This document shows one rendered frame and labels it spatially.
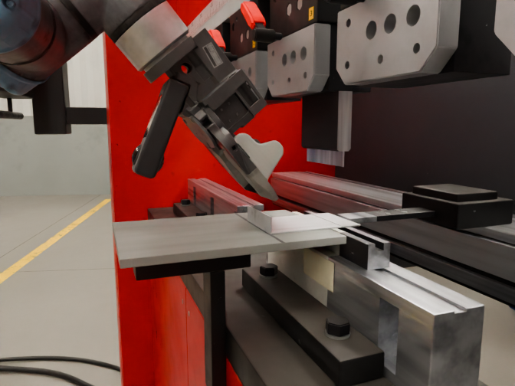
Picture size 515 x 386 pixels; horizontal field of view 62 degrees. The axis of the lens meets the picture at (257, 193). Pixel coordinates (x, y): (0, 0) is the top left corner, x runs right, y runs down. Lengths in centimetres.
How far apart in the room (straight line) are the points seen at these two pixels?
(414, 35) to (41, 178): 767
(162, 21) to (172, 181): 95
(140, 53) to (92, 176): 720
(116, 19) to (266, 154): 22
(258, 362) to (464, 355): 21
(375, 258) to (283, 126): 104
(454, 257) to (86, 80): 720
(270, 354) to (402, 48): 35
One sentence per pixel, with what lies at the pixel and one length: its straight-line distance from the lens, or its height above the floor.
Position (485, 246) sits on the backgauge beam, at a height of 96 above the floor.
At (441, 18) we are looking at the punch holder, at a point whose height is 121.
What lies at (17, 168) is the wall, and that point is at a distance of 804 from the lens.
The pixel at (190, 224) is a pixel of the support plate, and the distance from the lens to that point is 59.
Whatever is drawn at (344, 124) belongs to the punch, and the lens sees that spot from 56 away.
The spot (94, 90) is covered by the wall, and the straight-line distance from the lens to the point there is 762.
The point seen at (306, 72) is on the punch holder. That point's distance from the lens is 56.
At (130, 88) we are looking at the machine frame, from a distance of 138.
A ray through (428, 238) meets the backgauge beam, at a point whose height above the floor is 94.
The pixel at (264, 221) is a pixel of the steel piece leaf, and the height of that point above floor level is 101.
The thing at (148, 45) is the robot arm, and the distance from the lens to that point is 49.
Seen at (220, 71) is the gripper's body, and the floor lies 119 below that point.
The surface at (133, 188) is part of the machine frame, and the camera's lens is 139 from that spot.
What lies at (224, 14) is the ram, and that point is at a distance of 93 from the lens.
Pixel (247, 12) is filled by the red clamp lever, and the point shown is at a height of 129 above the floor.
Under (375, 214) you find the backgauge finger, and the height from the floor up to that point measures 100.
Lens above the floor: 113
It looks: 9 degrees down
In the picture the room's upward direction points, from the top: straight up
